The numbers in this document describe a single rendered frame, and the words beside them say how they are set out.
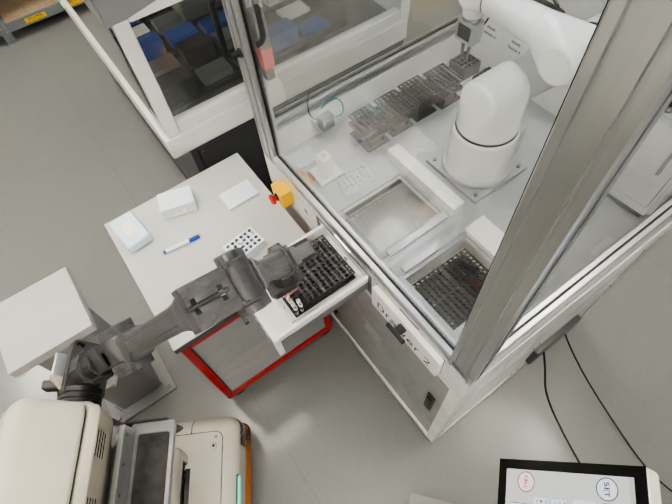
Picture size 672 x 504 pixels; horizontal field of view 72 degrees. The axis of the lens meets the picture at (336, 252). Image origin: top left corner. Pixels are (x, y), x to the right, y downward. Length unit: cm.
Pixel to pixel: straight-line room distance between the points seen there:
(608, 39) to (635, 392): 211
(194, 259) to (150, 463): 76
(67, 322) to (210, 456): 71
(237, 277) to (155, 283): 99
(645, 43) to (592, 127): 10
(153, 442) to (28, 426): 35
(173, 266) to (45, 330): 45
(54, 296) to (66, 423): 96
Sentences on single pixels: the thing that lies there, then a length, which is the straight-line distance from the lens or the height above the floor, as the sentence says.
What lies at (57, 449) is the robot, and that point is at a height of 134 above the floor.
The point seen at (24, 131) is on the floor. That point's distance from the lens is 392.
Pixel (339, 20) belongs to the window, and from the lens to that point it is 89.
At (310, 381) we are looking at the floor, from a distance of 225.
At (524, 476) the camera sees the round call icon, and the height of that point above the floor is 101.
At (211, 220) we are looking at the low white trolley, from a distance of 180.
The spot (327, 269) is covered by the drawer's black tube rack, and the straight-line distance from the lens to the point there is 147.
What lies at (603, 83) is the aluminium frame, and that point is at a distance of 53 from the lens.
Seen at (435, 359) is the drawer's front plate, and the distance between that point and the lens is 130.
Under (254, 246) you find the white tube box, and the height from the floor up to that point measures 80.
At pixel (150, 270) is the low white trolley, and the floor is 76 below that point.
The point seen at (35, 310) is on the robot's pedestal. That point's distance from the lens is 189.
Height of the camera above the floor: 215
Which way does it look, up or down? 58 degrees down
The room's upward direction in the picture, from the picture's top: 7 degrees counter-clockwise
